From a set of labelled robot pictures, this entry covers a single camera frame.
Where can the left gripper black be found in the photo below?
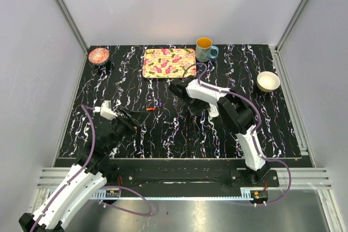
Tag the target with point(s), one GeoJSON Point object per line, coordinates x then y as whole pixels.
{"type": "Point", "coordinates": [131, 123]}

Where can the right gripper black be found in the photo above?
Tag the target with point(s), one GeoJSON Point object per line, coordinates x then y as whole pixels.
{"type": "Point", "coordinates": [202, 106]}

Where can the white remote control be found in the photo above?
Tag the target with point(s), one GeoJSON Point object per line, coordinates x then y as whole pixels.
{"type": "Point", "coordinates": [213, 111]}

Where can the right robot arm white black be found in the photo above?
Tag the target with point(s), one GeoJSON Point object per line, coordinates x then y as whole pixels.
{"type": "Point", "coordinates": [237, 113]}

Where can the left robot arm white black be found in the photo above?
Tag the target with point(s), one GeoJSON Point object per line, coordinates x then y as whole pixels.
{"type": "Point", "coordinates": [91, 171]}

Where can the floral yellow tray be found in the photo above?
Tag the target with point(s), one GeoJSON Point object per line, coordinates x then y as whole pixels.
{"type": "Point", "coordinates": [167, 63]}

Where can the blue mug yellow inside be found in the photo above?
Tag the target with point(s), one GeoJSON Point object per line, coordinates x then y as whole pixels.
{"type": "Point", "coordinates": [205, 50]}

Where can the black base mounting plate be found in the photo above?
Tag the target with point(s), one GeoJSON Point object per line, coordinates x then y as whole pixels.
{"type": "Point", "coordinates": [217, 176]}

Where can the red patterned bowl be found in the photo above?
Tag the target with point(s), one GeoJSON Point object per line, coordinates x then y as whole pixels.
{"type": "Point", "coordinates": [99, 56]}

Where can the cream white bowl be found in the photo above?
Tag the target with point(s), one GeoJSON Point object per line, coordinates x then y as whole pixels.
{"type": "Point", "coordinates": [268, 81]}

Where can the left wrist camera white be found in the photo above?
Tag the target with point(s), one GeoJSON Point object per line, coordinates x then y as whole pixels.
{"type": "Point", "coordinates": [105, 110]}

